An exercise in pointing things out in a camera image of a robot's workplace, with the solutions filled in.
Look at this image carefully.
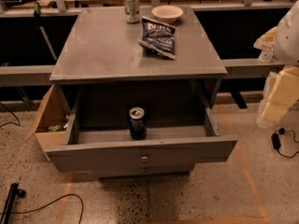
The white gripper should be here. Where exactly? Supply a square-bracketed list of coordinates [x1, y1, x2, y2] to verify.
[256, 65, 299, 129]

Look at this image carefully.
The blue pepsi can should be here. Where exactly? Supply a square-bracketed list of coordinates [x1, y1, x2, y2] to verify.
[128, 107, 147, 140]

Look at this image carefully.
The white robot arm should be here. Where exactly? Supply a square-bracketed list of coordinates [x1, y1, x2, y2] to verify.
[253, 1, 299, 128]

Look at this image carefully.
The open grey top drawer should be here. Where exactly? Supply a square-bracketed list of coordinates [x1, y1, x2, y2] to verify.
[48, 82, 237, 178]

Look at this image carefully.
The brass drawer knob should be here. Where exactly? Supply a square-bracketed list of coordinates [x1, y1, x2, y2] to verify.
[140, 156, 149, 162]

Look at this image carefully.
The grey drawer cabinet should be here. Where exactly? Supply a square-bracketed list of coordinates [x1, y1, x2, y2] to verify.
[49, 6, 228, 181]

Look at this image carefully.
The lower drawer knob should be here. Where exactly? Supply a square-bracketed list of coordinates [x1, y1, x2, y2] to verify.
[141, 167, 148, 173]

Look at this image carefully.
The white green soda can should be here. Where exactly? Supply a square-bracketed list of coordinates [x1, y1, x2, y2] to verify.
[124, 0, 140, 23]

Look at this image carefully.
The blue chip bag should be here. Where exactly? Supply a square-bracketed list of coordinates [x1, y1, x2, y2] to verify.
[138, 17, 176, 60]

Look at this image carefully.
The white bowl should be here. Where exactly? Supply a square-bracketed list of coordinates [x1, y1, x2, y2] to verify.
[151, 5, 183, 23]

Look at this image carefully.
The cardboard box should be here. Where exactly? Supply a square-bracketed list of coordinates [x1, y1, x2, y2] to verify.
[24, 85, 70, 159]

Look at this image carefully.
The black bar on floor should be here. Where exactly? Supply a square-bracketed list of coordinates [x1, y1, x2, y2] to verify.
[0, 183, 26, 224]

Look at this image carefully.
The black power adapter with cable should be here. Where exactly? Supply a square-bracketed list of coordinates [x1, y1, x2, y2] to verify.
[271, 128, 299, 159]

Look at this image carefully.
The black cable on floor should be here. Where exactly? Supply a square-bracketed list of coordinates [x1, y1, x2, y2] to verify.
[0, 193, 84, 224]

